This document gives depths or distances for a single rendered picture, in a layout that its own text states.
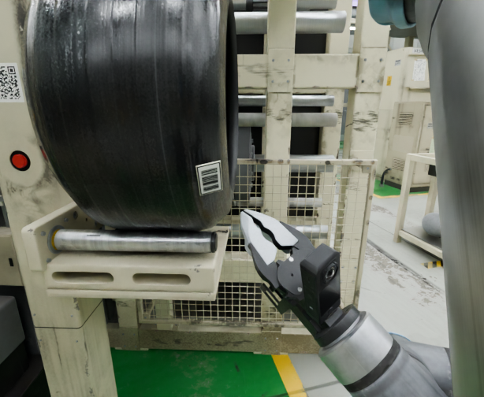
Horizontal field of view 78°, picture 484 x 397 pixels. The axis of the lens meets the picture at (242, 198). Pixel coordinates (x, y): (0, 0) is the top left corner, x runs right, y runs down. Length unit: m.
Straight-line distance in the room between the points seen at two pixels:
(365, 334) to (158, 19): 0.48
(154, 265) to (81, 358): 0.44
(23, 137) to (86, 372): 0.64
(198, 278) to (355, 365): 0.34
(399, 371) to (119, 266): 0.51
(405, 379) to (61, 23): 0.62
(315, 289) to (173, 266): 0.35
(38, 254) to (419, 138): 4.57
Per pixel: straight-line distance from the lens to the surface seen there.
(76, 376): 1.07
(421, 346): 0.59
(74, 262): 0.73
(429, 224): 2.90
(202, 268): 0.63
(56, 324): 0.98
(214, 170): 0.48
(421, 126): 4.78
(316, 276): 0.35
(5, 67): 0.81
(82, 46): 0.50
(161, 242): 0.64
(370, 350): 0.43
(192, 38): 0.47
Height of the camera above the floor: 1.17
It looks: 17 degrees down
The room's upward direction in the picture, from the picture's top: straight up
